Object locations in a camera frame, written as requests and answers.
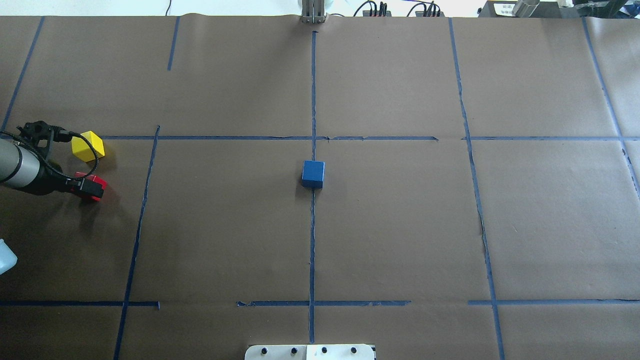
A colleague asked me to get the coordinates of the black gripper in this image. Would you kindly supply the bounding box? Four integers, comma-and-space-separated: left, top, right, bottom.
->
30, 165, 105, 199

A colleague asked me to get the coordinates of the red wooden block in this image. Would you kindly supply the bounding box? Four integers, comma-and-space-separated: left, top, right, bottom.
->
71, 174, 108, 202

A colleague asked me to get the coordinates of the yellow wooden block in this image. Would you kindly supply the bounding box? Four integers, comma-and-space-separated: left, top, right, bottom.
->
71, 130, 106, 163

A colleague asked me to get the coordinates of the blue wooden block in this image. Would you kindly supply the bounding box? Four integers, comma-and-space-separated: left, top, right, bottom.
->
301, 160, 326, 189

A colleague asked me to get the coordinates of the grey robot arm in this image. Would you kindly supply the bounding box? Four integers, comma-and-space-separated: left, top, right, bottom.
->
0, 140, 108, 202

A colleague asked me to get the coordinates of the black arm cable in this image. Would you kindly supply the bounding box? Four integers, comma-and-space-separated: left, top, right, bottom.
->
0, 127, 103, 182

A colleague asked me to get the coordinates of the aluminium frame post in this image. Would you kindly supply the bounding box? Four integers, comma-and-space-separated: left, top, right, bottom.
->
299, 0, 327, 24

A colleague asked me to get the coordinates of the white camera stand post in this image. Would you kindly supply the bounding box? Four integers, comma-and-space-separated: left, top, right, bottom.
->
244, 343, 377, 360

